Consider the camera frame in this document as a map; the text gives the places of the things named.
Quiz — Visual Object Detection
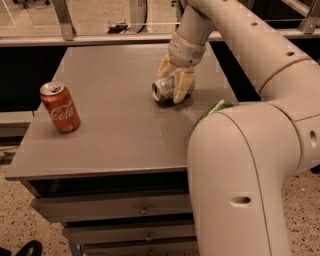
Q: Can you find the top grey drawer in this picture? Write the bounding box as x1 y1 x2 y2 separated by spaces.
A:
31 189 192 223

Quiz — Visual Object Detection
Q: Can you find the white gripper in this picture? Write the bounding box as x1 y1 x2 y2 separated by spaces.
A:
157 33 206 104

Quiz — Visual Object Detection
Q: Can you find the bottom grey drawer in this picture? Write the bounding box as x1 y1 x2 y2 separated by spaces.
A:
82 237 198 256

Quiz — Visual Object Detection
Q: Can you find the grey drawer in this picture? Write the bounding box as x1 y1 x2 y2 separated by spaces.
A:
62 219 195 245
82 237 198 256
31 189 192 223

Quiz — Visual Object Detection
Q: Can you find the small black floor device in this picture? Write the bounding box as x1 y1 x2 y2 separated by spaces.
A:
107 21 129 34

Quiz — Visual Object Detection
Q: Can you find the grey metal railing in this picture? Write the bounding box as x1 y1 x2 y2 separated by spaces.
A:
0 0 320 48

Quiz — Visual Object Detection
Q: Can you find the red Coca-Cola can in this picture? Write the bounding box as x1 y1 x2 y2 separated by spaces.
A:
40 81 81 133

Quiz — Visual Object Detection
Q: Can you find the green soda can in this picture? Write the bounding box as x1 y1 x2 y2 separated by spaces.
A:
195 99 232 126

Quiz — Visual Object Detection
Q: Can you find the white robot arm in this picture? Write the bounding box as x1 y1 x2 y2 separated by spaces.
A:
158 0 320 256

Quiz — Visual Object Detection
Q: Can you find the grey drawer cabinet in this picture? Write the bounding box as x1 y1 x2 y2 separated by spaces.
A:
4 42 239 256

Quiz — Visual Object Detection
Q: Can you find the black shoe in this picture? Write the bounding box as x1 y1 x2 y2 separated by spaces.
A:
15 240 42 256

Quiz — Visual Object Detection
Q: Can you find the middle grey drawer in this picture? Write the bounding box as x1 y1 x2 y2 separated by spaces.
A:
62 219 195 245

